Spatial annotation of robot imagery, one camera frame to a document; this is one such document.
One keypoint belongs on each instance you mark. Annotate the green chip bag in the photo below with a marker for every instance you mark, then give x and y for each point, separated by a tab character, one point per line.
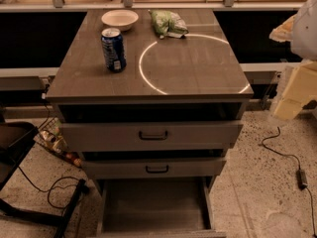
168	24

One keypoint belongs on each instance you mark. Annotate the grey bottom drawer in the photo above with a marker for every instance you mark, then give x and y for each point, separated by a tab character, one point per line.
156	208

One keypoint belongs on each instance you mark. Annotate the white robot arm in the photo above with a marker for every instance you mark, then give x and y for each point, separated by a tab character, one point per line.
301	31

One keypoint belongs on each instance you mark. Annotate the grey top drawer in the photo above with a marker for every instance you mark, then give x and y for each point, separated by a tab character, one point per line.
150	136

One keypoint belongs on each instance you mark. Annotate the black chair frame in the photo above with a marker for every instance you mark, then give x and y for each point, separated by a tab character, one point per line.
16	140

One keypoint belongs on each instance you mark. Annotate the wire basket with items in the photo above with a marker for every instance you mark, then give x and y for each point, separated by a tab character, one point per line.
51	139

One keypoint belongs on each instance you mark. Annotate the blue soda can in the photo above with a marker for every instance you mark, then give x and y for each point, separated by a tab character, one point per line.
113	49

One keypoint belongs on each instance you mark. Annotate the grey drawer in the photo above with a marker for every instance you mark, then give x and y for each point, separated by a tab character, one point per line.
156	208
151	168
150	136

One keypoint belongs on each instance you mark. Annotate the grey middle drawer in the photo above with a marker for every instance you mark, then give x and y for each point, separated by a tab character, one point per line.
151	168

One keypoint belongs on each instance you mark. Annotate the white bowl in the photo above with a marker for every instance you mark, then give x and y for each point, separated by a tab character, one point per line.
120	19

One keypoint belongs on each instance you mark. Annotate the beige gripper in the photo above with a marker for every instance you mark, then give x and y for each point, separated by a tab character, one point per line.
305	34

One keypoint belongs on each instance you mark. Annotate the grey drawer cabinet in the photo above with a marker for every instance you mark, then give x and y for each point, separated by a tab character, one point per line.
193	79

